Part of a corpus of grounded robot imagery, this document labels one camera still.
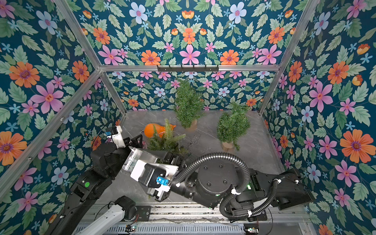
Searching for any light green fern christmas tree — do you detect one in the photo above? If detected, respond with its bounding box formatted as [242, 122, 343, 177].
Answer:
[147, 118, 188, 161]

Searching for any clear battery box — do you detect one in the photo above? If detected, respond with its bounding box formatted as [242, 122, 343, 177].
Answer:
[122, 147, 157, 174]

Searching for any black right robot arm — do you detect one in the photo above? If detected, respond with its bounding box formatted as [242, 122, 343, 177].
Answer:
[160, 152, 314, 221]

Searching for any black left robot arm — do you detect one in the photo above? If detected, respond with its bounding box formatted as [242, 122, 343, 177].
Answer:
[45, 135, 143, 235]

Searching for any dark green tree back centre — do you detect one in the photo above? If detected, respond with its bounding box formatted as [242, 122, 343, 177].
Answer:
[175, 81, 204, 129]

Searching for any dark green tree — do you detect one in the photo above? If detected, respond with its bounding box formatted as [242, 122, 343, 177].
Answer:
[216, 102, 251, 151]
[175, 81, 204, 129]

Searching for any dark green tree back right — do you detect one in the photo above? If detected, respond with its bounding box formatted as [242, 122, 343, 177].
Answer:
[216, 102, 251, 151]

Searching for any orange plush toy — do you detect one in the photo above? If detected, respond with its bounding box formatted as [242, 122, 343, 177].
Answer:
[144, 123, 167, 138]

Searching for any black corrugated cable hose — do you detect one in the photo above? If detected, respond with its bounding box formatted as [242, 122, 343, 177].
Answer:
[173, 152, 280, 219]

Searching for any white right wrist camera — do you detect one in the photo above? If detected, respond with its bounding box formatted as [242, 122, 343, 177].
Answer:
[130, 160, 179, 202]

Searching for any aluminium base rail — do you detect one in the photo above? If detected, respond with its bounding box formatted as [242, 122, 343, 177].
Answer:
[63, 202, 294, 235]

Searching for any black hook rail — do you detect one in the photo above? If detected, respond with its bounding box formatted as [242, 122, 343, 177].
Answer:
[157, 65, 219, 72]

